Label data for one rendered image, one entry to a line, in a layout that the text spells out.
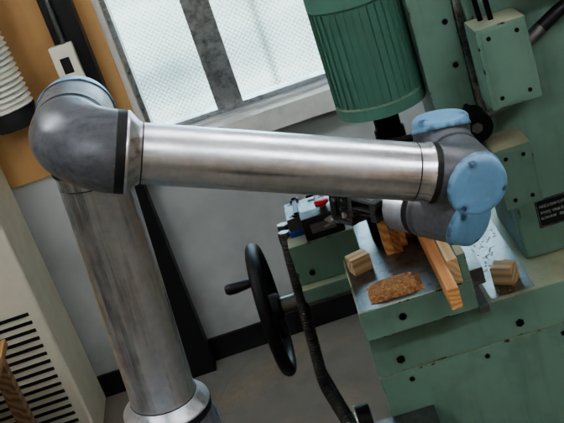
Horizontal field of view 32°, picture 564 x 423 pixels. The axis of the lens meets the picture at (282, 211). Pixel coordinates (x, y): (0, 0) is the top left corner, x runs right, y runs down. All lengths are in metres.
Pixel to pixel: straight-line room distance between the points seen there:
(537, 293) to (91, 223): 0.86
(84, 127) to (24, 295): 1.93
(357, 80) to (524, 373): 0.65
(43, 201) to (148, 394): 1.85
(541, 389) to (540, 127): 0.51
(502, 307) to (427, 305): 0.18
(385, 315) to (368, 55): 0.47
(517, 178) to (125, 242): 0.73
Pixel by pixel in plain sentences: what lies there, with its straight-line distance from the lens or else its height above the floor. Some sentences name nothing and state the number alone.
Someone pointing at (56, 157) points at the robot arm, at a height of 1.42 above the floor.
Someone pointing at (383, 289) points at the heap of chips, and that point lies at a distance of 1.80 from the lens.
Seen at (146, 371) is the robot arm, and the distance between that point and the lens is 1.62.
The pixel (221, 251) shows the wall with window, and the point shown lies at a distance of 3.47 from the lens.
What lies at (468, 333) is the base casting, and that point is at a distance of 1.92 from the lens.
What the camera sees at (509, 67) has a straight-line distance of 1.78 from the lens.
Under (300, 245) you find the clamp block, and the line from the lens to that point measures 1.96.
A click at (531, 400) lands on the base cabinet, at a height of 0.56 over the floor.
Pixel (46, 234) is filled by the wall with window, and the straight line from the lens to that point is 3.47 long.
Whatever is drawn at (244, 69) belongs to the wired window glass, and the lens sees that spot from 3.35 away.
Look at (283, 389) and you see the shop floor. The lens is 3.35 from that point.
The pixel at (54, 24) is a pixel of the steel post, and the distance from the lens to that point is 3.15.
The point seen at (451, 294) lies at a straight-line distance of 1.69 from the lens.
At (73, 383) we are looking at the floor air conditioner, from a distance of 3.38.
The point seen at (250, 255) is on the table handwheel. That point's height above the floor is 0.95.
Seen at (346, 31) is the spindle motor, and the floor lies 1.34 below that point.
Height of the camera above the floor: 1.77
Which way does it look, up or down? 22 degrees down
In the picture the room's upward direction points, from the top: 19 degrees counter-clockwise
